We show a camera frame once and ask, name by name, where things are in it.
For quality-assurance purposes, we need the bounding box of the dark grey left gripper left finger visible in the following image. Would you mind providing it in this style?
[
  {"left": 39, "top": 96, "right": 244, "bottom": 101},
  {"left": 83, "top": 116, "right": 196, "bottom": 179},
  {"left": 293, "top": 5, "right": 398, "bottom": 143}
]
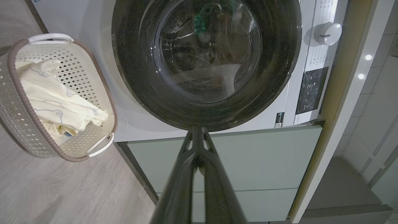
[{"left": 149, "top": 126, "right": 199, "bottom": 224}]

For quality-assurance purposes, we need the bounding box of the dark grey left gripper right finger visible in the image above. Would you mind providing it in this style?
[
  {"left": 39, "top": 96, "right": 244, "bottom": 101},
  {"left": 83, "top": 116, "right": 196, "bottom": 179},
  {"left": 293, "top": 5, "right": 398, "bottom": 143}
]
[{"left": 193, "top": 126, "right": 248, "bottom": 224}]

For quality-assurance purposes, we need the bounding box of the washing machine glass door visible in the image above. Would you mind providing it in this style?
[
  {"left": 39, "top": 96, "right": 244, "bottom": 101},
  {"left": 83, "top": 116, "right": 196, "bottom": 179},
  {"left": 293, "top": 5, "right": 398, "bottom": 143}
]
[{"left": 111, "top": 0, "right": 303, "bottom": 132}]

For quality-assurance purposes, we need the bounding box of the cream yellow printed garment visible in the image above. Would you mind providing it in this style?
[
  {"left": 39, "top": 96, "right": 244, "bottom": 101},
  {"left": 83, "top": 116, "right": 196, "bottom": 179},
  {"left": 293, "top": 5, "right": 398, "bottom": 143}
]
[{"left": 15, "top": 59, "right": 109, "bottom": 140}]

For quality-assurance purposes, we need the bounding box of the cream perforated basket brown rim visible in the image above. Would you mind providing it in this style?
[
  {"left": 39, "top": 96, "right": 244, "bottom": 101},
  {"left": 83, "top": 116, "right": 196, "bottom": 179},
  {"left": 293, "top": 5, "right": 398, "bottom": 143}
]
[{"left": 0, "top": 33, "right": 118, "bottom": 162}]

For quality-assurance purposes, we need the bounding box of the white front-load washing machine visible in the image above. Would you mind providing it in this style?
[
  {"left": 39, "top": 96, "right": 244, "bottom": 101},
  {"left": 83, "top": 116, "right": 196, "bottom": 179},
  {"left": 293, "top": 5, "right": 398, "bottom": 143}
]
[{"left": 31, "top": 0, "right": 349, "bottom": 142}]

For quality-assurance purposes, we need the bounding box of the round white filter cover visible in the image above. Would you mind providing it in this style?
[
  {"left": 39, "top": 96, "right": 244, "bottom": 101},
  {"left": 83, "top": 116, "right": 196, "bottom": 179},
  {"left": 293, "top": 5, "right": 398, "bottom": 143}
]
[{"left": 117, "top": 113, "right": 129, "bottom": 133}]

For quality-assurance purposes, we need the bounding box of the black control display panel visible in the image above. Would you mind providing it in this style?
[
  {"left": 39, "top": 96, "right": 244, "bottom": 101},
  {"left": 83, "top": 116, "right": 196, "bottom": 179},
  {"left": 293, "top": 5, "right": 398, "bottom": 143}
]
[{"left": 295, "top": 66, "right": 329, "bottom": 115}]

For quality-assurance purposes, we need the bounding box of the white control knob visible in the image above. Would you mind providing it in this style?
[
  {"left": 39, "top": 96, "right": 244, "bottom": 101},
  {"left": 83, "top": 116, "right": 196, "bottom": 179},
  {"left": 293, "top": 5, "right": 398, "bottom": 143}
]
[{"left": 313, "top": 22, "right": 342, "bottom": 46}]

